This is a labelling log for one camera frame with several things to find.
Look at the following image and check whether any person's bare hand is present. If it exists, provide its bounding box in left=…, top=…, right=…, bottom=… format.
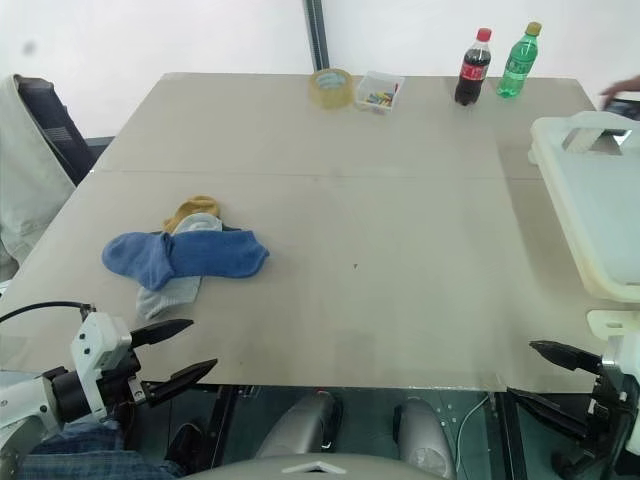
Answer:
left=598, top=73, right=640, bottom=101

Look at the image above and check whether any clear box of coloured pins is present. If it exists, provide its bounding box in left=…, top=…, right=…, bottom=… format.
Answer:
left=354, top=70, right=406, bottom=115

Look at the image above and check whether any black office chair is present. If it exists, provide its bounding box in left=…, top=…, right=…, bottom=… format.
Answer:
left=16, top=76, right=102, bottom=187

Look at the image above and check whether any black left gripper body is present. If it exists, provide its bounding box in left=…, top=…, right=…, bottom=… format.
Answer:
left=97, top=344, right=154, bottom=409

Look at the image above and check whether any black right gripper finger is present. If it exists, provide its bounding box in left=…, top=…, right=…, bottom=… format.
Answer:
left=528, top=340, right=606, bottom=374
left=505, top=385, right=597, bottom=442

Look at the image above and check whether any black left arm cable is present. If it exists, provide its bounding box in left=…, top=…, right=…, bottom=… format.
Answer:
left=0, top=300, right=97, bottom=327

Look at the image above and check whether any white cable under table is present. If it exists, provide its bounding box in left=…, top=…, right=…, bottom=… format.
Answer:
left=455, top=393, right=494, bottom=474

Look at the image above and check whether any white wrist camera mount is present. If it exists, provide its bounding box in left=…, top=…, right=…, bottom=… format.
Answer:
left=69, top=312, right=134, bottom=421
left=599, top=333, right=640, bottom=401

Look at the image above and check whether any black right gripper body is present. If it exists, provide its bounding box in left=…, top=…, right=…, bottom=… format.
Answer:
left=586, top=369, right=631, bottom=444

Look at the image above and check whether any black shoe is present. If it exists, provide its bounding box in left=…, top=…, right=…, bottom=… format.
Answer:
left=163, top=422, right=207, bottom=474

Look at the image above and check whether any clear packing tape roll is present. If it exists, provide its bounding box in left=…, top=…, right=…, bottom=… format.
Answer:
left=308, top=68, right=354, bottom=111

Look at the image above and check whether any white plastic container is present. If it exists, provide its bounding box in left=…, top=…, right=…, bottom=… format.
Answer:
left=528, top=110, right=640, bottom=346

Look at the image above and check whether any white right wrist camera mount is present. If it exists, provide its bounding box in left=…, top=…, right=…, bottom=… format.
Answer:
left=599, top=333, right=640, bottom=401

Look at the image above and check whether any blue jeans leg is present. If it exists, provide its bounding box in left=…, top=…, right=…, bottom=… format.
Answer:
left=17, top=418, right=184, bottom=480

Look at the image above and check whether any black table leg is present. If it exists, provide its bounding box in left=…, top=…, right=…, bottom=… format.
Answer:
left=491, top=391, right=527, bottom=480

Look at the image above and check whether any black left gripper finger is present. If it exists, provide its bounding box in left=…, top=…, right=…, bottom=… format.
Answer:
left=130, top=318, right=195, bottom=349
left=141, top=357, right=220, bottom=408

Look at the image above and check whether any black phone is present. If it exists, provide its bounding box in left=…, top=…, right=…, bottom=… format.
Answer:
left=601, top=95, right=640, bottom=122

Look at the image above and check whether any grey rounded shape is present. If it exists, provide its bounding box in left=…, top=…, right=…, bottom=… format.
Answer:
left=253, top=392, right=344, bottom=462
left=393, top=396, right=457, bottom=479

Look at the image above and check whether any green bottle with yellow cap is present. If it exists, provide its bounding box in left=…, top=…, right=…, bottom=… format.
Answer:
left=495, top=21, right=544, bottom=99

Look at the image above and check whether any mustard yellow sock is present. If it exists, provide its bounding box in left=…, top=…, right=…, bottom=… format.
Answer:
left=162, top=195, right=222, bottom=233

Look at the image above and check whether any grey curved body panel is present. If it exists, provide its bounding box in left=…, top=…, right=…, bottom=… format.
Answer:
left=182, top=451, right=454, bottom=480

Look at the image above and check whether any cola bottle with red cap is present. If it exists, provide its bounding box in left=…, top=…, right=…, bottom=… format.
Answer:
left=453, top=27, right=494, bottom=107

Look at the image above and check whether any grey metal post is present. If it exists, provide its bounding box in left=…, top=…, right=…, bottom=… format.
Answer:
left=303, top=0, right=332, bottom=72

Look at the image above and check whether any light grey sock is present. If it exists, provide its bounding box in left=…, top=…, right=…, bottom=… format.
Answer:
left=135, top=213, right=224, bottom=322

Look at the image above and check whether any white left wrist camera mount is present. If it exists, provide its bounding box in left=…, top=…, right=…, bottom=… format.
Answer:
left=69, top=312, right=134, bottom=421

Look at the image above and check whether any blue ankle sock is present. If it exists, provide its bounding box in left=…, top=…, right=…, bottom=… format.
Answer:
left=101, top=231, right=177, bottom=293
left=162, top=228, right=271, bottom=280

